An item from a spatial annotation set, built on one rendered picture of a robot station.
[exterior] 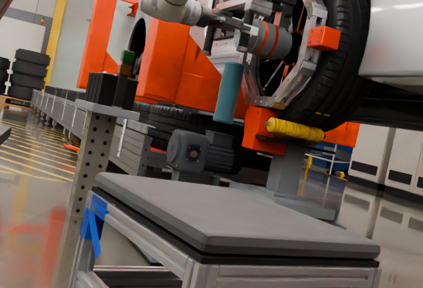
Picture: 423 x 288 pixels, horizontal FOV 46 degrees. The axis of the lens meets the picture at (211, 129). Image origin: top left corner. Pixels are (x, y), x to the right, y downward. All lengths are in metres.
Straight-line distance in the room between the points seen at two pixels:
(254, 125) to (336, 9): 0.55
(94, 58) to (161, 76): 1.94
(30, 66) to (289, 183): 8.42
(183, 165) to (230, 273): 1.60
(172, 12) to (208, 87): 0.81
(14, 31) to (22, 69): 2.90
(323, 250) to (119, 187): 0.34
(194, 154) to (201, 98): 0.34
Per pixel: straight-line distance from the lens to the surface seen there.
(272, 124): 1.98
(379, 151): 7.85
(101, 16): 4.31
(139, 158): 2.50
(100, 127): 2.01
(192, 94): 2.43
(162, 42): 2.39
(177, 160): 2.24
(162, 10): 1.71
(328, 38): 1.84
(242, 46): 1.86
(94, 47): 4.28
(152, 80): 2.36
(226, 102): 2.12
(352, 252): 0.80
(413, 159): 7.25
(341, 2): 1.97
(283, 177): 2.14
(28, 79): 10.21
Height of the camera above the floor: 0.47
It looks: 1 degrees down
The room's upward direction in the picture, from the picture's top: 12 degrees clockwise
